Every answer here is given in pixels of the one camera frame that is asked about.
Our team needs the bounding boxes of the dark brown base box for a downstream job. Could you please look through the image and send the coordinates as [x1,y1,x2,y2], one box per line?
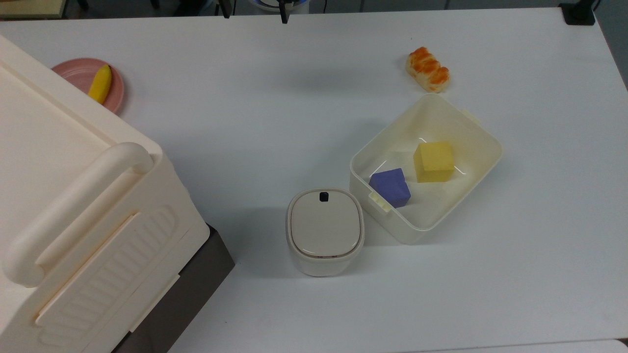
[112,225,236,353]

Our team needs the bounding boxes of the yellow wooden table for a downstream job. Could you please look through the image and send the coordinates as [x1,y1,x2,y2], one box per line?
[0,0,67,20]

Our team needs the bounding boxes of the pink round plate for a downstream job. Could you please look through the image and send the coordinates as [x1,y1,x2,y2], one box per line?
[51,58,125,114]

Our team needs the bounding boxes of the white blue round base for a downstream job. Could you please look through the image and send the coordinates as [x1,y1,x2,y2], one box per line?
[248,0,311,14]

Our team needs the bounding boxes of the yellow foam cube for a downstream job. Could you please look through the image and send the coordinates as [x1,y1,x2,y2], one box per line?
[413,141,456,183]

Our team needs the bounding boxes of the small cream lidded bin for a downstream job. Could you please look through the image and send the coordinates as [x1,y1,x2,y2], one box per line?
[286,187,365,277]

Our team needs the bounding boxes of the purple foam block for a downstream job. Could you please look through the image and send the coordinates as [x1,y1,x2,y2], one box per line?
[368,168,412,209]

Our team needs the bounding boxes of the cream plastic box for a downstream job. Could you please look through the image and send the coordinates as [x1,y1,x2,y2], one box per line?
[349,93,504,245]

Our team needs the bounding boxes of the orange glazed toy bread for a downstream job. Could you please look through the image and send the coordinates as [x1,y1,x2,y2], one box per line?
[405,47,450,93]

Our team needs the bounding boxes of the black table clamp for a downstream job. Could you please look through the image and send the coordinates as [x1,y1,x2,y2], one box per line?
[559,0,597,26]

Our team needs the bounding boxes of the yellow toy banana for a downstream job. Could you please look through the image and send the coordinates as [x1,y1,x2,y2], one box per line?
[88,64,112,105]

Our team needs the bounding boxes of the large cream storage box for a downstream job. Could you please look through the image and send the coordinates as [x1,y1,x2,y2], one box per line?
[0,34,210,353]

